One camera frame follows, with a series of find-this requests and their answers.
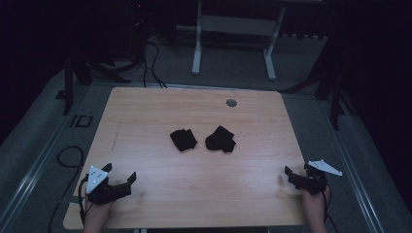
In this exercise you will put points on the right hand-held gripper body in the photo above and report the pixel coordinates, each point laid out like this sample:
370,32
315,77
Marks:
312,183

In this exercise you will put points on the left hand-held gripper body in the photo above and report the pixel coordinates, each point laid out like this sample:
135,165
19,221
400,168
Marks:
108,192

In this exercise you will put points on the black sock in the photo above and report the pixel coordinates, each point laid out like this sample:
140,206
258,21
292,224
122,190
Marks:
183,139
221,139

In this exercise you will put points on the person's right hand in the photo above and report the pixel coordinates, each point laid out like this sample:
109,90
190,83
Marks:
313,204

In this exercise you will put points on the person's left hand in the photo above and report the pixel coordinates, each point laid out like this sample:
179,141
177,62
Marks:
97,212

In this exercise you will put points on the black metal stand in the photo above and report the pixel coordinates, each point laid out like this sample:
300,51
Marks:
335,97
68,87

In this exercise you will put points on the grey table grommet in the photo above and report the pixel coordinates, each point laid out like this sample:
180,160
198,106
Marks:
231,103

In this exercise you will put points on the metal floor rail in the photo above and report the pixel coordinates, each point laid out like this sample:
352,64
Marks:
30,176
354,174

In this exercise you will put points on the white desk frame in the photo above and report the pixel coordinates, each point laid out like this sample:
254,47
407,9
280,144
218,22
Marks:
238,25

